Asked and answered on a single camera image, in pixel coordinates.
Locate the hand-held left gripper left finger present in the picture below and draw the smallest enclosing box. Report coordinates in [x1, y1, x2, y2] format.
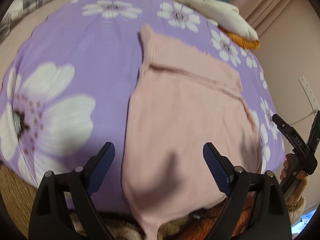
[28, 142, 116, 240]

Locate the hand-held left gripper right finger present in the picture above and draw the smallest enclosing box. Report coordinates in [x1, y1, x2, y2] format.
[203, 142, 292, 240]

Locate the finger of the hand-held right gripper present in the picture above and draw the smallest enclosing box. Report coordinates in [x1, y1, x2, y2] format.
[307, 118, 320, 153]
[272, 114, 311, 157]

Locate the pink knit sweater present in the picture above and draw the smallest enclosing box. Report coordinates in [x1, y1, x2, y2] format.
[122, 24, 263, 240]

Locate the person's right forearm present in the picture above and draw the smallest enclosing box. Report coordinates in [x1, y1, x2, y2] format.
[286, 196, 307, 222]

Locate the person's right hand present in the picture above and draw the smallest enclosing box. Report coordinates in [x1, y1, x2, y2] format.
[280, 153, 310, 204]

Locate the orange cloth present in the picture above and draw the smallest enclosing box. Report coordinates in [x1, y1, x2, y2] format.
[160, 197, 258, 238]

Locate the brown woven rug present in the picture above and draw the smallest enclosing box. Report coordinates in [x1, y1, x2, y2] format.
[0, 164, 40, 230]

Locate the purple floral blanket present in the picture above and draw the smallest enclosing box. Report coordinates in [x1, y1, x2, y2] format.
[0, 0, 285, 210]

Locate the pink curtain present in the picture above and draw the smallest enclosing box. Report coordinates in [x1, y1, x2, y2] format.
[230, 0, 304, 37]

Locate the white goose plush toy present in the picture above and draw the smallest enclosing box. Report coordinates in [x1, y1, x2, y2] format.
[155, 0, 260, 50]

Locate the white wall socket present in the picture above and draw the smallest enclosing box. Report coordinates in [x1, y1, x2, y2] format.
[298, 75, 317, 111]

